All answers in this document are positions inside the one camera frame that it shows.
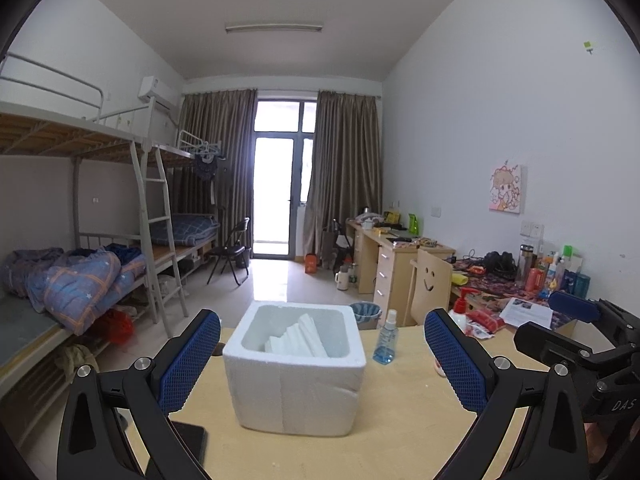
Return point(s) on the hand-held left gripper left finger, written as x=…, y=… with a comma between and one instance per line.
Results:
x=192, y=360

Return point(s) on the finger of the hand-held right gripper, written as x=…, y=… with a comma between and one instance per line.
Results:
x=575, y=306
x=550, y=345

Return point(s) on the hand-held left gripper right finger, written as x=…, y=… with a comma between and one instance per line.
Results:
x=452, y=360

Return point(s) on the white foam box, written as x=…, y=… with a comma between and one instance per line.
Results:
x=290, y=390

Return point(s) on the white and blue packet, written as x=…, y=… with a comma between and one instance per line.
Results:
x=477, y=331

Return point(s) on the row of toiletry bottles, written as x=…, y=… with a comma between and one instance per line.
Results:
x=555, y=272

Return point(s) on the printed paper sheet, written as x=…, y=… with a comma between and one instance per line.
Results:
x=527, y=312

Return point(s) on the large red snack packet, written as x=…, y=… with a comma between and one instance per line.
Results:
x=487, y=321

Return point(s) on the white lotion pump bottle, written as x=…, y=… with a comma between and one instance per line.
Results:
x=460, y=305

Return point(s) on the clear spray bottle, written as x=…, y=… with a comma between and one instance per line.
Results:
x=385, y=347

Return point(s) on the patterned tablecloth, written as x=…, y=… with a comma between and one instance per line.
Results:
x=495, y=290

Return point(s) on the wooden chair with smiley face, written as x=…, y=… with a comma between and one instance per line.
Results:
x=430, y=285

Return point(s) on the yellow packet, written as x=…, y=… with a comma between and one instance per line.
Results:
x=459, y=277

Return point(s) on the red bag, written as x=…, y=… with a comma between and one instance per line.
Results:
x=115, y=325

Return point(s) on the black smartphone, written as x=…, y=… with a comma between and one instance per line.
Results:
x=190, y=447

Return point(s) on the black headphones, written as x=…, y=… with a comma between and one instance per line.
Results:
x=499, y=262

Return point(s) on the blue trash bin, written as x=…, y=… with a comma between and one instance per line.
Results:
x=365, y=315

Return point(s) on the white folded sheets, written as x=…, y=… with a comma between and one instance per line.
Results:
x=300, y=337

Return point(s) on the black folding chair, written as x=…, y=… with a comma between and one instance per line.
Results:
x=230, y=250

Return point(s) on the wooden desk with drawers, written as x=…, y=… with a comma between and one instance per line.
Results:
x=390, y=260

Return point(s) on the blue plaid bedding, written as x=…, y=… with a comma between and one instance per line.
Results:
x=185, y=227

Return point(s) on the blue and orange quilt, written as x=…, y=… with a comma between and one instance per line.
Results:
x=80, y=285

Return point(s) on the white kettle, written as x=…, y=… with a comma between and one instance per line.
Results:
x=342, y=280

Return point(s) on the green bottle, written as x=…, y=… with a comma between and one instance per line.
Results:
x=413, y=224

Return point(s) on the orange bag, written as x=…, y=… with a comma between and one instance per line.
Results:
x=311, y=264

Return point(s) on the folded black chair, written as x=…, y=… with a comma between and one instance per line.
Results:
x=335, y=245

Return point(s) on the hanging dark clothes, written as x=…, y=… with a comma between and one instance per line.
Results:
x=206, y=166

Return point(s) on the glass balcony door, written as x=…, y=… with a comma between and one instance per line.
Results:
x=280, y=185

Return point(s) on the brown curtain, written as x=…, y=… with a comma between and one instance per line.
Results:
x=345, y=170
x=220, y=160

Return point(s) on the metal bunk bed with ladder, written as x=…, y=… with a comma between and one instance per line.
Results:
x=60, y=135

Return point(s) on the white air conditioner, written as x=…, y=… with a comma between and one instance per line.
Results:
x=157, y=91

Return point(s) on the ceiling tube light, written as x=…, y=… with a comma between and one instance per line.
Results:
x=274, y=27

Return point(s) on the white wall socket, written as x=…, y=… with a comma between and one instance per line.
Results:
x=530, y=229

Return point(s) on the pink cartoon wall poster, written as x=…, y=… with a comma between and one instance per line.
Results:
x=507, y=187

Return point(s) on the green wall hook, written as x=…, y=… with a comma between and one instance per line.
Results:
x=590, y=46

